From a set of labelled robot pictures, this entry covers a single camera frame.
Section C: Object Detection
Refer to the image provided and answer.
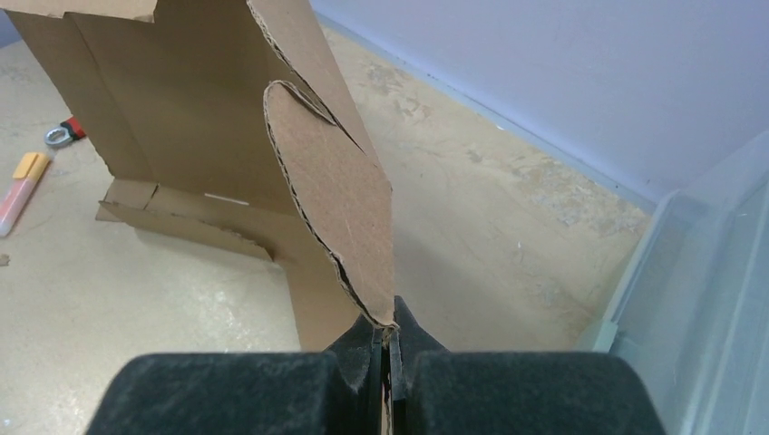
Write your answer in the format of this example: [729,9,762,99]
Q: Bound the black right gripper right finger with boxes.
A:
[390,297,665,434]

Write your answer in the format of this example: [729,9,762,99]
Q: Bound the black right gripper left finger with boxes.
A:
[86,318,382,434]

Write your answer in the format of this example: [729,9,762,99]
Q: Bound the brown cardboard box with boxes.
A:
[0,0,399,435]

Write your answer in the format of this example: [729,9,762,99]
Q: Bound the clear plastic bin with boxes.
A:
[577,133,768,434]

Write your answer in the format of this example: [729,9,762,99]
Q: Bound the red adjustable wrench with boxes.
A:
[44,116,86,149]

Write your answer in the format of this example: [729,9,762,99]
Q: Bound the orange highlighter marker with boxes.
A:
[1,152,51,237]

